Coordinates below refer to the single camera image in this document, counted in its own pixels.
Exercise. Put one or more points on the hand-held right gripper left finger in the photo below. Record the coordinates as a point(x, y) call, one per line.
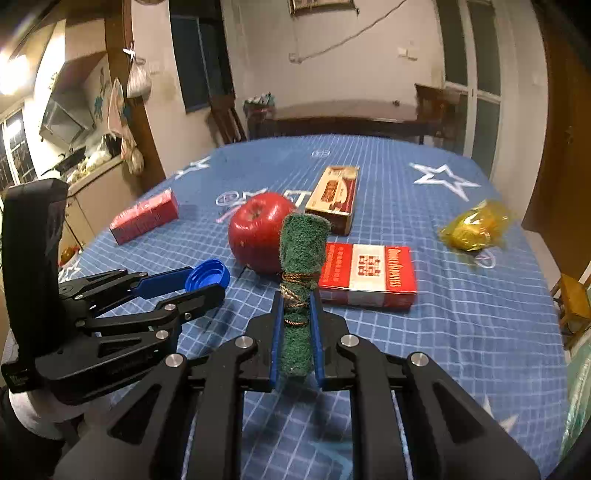
point(276, 341)

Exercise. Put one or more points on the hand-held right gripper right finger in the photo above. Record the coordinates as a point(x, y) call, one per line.
point(316, 341)

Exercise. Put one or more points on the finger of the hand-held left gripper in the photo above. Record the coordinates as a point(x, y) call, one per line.
point(194, 304)
point(161, 282)

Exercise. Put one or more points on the blue bottle cap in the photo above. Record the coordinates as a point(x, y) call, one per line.
point(210, 274)

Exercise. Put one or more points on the green scouring pad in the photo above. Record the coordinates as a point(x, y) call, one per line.
point(302, 244)

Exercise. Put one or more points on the trash bin with green liner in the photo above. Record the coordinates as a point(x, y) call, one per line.
point(577, 406)

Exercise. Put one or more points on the red tissue pack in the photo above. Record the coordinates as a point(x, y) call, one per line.
point(145, 217)

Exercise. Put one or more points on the red cigarette box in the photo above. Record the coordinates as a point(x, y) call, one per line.
point(369, 274)

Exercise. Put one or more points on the red apple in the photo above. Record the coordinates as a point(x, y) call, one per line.
point(256, 230)

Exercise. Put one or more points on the kitchen base cabinet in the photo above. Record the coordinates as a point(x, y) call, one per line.
point(101, 203)

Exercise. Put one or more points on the kitchen window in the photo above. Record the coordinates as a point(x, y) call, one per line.
point(16, 152)

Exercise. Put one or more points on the hanging net bag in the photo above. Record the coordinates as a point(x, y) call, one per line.
point(133, 157)

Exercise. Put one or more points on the white bag on counter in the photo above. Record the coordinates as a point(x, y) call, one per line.
point(98, 159)

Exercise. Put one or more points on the long beige box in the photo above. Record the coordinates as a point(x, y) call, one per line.
point(332, 198)

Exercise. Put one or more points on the range hood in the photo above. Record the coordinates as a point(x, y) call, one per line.
point(64, 122)

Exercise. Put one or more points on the dark wooden chair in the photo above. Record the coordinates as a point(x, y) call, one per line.
point(226, 120)

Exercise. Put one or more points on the hanging pink towel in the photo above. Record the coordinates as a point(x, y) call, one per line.
point(115, 110)

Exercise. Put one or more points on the yellow plastic bag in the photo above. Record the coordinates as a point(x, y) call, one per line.
point(475, 230)

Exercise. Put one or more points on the dark bag with packets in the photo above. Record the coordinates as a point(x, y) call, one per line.
point(258, 110)

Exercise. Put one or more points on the hanging white plastic bag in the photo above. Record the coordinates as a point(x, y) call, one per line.
point(138, 83)

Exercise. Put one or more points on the dark wooden dining table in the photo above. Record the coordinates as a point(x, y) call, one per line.
point(346, 120)

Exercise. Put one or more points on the dark window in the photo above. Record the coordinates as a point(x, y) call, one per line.
point(201, 60)

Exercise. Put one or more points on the brown wooden chair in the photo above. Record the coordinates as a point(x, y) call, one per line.
point(438, 110)

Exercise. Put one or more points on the small wooden chair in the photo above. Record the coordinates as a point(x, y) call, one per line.
point(575, 300)

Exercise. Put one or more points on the frosted glass door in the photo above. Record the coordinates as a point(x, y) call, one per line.
point(480, 92)

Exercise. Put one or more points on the brown wooden door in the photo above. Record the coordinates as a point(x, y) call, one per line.
point(563, 161)

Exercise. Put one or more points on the framed picture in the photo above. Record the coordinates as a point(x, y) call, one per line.
point(323, 5)

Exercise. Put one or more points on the white light switch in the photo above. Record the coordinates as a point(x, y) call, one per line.
point(407, 52)
point(155, 68)

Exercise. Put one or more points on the kitchen wall cabinet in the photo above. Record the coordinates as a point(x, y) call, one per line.
point(74, 60)

